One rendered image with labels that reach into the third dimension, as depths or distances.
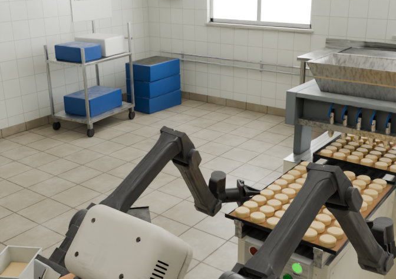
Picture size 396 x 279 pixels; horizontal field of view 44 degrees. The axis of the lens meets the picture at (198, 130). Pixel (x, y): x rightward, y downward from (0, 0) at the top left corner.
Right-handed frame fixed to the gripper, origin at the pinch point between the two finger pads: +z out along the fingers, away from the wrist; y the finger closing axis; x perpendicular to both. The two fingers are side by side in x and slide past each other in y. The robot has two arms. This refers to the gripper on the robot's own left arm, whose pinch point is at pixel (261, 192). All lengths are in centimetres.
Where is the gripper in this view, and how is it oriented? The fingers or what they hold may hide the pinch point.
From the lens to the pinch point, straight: 188.2
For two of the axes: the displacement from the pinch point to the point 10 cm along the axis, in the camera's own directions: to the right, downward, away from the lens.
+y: 0.1, 9.5, 3.3
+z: 9.9, -0.6, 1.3
